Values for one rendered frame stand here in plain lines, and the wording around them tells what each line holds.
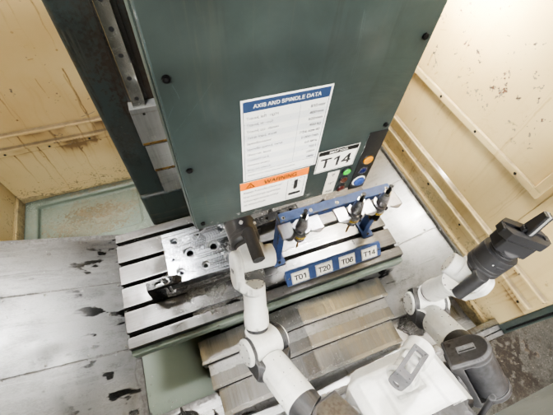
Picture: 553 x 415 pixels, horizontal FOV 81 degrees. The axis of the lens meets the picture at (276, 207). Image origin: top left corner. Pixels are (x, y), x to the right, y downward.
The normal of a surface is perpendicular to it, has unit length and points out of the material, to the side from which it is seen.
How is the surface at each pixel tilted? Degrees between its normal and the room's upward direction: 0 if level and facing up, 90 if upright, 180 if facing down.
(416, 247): 24
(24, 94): 90
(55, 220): 0
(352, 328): 8
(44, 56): 90
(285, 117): 90
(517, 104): 90
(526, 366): 0
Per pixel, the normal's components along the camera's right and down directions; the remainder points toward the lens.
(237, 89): 0.35, 0.79
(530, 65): -0.94, 0.26
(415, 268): -0.33, -0.39
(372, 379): -0.08, -0.82
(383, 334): 0.19, -0.58
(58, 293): 0.44, -0.60
